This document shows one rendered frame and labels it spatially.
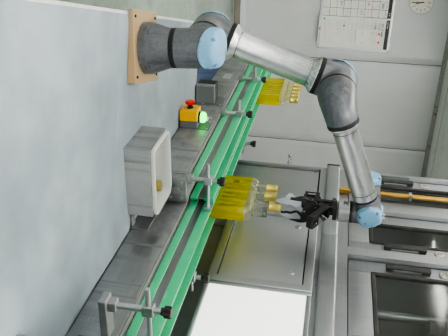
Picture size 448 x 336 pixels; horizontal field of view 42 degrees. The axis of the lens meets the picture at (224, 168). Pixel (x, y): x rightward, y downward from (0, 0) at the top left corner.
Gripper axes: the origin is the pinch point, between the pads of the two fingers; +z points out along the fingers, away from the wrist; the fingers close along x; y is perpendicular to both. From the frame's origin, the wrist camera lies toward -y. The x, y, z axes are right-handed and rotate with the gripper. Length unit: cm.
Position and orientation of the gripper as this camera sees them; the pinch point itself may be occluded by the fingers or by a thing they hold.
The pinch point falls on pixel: (278, 207)
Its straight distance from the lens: 206.3
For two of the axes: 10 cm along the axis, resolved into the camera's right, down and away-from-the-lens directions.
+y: 1.9, -4.6, 8.7
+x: 0.1, -8.8, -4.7
